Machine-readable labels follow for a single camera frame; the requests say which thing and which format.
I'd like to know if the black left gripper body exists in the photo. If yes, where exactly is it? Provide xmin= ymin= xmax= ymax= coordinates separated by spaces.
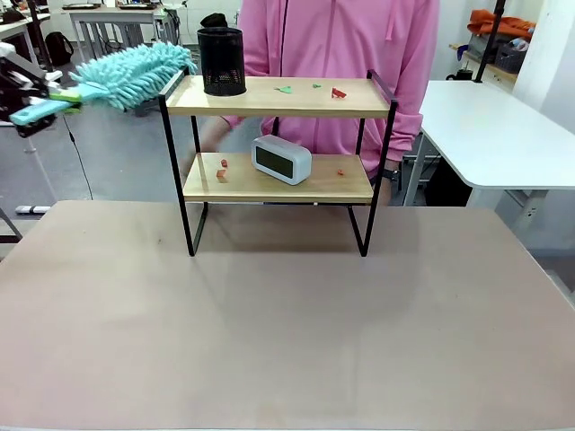
xmin=0 ymin=60 xmax=68 ymax=138

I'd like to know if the teal microfiber duster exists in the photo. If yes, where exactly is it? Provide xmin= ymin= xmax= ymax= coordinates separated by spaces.
xmin=8 ymin=42 xmax=199 ymax=128

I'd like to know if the two-tier wood metal shelf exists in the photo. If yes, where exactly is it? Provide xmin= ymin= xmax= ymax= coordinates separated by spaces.
xmin=157 ymin=68 xmax=399 ymax=258

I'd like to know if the person's right hand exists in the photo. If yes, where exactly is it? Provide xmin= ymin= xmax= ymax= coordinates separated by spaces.
xmin=199 ymin=116 xmax=235 ymax=156

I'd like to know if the person's left hand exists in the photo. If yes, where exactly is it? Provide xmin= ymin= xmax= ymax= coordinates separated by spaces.
xmin=379 ymin=179 xmax=400 ymax=206

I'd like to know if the black backpack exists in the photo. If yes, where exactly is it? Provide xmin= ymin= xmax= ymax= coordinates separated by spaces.
xmin=44 ymin=31 xmax=75 ymax=66

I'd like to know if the black tripod pole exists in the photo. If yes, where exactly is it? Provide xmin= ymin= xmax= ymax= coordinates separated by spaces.
xmin=30 ymin=0 xmax=62 ymax=75

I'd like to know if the grey background desk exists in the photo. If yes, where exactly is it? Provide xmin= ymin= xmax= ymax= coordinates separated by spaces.
xmin=62 ymin=2 xmax=181 ymax=64

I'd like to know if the black mesh pen holder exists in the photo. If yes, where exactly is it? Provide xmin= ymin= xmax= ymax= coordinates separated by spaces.
xmin=196 ymin=26 xmax=248 ymax=97

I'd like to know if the black round object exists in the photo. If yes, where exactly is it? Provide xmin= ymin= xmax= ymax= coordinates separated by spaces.
xmin=199 ymin=13 xmax=231 ymax=30

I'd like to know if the grey digital alarm clock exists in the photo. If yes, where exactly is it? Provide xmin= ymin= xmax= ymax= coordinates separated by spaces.
xmin=250 ymin=134 xmax=313 ymax=186

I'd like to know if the person in pink hoodie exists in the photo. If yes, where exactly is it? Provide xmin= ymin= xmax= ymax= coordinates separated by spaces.
xmin=219 ymin=0 xmax=441 ymax=179

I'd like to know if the white side table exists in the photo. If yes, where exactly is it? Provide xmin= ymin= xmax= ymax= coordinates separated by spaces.
xmin=402 ymin=79 xmax=575 ymax=208

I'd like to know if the black stand pole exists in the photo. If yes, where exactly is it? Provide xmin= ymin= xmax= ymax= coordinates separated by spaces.
xmin=474 ymin=0 xmax=505 ymax=84

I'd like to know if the orange cloth pile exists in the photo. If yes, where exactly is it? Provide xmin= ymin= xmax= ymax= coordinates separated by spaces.
xmin=466 ymin=8 xmax=536 ymax=40

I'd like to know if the grey storage basket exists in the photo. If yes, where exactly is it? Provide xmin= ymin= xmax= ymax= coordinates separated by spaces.
xmin=495 ymin=42 xmax=529 ymax=71

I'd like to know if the thin black floor cable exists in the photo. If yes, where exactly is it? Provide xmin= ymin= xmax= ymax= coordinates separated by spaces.
xmin=66 ymin=117 xmax=95 ymax=199

